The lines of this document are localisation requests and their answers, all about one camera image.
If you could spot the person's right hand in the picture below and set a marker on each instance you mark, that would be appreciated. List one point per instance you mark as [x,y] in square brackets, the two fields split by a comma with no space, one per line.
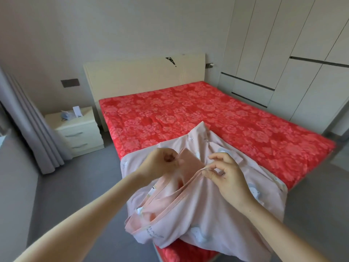
[232,182]

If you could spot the person's left hand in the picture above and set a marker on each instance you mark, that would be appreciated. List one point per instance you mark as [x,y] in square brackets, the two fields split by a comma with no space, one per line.
[157,163]

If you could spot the pink bear print bedsheet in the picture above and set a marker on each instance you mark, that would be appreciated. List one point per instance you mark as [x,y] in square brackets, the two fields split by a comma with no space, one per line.
[218,221]

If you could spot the person's right forearm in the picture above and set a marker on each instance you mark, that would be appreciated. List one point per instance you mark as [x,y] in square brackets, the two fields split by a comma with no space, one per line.
[283,237]

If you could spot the person's left forearm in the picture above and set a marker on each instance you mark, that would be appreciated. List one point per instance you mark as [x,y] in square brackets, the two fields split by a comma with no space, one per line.
[82,226]

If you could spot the red floral mattress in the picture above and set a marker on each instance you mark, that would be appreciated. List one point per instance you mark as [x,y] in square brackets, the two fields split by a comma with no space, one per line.
[218,111]

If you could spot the cream nightstand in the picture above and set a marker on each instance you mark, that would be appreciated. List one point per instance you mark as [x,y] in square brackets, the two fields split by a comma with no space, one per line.
[76,136]

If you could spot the grey curtain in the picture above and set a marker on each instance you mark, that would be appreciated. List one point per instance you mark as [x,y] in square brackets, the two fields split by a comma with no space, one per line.
[32,128]

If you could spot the white wardrobe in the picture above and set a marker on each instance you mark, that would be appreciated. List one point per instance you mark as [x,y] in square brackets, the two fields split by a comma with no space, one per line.
[289,51]

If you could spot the black wall socket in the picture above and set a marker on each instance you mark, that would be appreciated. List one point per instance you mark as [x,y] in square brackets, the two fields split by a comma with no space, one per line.
[209,65]

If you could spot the dark wall switch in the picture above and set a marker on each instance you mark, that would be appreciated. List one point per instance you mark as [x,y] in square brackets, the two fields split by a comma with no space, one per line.
[70,83]

